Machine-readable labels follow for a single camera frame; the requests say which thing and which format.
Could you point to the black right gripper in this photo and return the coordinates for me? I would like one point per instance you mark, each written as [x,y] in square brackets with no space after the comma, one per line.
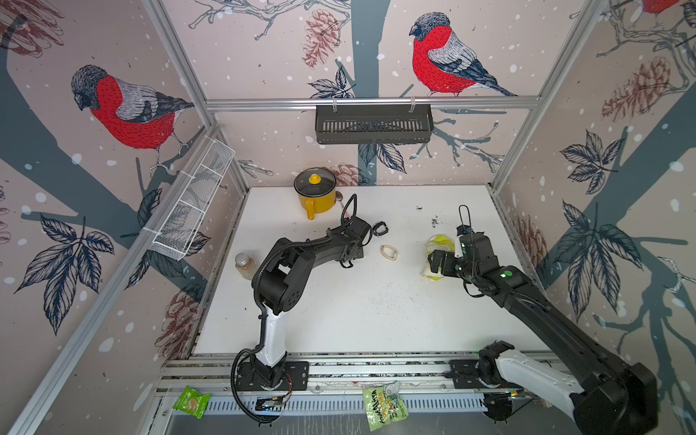
[447,266]

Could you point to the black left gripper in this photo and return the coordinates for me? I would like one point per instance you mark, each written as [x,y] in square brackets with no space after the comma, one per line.
[360,251]

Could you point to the yellow-green white towel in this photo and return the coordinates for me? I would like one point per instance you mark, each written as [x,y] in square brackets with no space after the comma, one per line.
[434,248]

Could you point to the black wrist watch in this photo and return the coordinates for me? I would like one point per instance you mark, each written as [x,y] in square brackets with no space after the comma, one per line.
[380,229]

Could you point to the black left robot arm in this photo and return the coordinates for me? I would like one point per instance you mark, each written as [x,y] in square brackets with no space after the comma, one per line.
[278,286]

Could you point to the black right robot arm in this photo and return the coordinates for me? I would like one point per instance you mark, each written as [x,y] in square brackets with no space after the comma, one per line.
[602,394]

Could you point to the yellow pot with lid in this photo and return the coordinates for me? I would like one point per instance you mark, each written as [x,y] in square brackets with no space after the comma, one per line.
[316,189]

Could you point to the small glass spice jar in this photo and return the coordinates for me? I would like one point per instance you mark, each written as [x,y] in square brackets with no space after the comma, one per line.
[246,265]

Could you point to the green white snack bag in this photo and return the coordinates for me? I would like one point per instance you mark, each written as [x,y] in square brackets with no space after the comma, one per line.
[384,405]

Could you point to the green snack packet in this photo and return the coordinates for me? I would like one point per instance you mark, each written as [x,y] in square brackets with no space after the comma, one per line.
[192,402]

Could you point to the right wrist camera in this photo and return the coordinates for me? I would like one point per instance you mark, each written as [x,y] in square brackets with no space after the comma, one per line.
[475,246]

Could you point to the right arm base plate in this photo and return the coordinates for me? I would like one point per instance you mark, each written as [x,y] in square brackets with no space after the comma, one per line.
[465,375]

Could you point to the black hanging wire basket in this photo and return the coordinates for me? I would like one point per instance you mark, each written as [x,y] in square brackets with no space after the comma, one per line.
[373,124]

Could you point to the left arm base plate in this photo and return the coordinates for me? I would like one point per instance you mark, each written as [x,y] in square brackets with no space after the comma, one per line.
[255,377]

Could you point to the white mesh wall shelf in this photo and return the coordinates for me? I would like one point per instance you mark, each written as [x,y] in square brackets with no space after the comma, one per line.
[193,192]

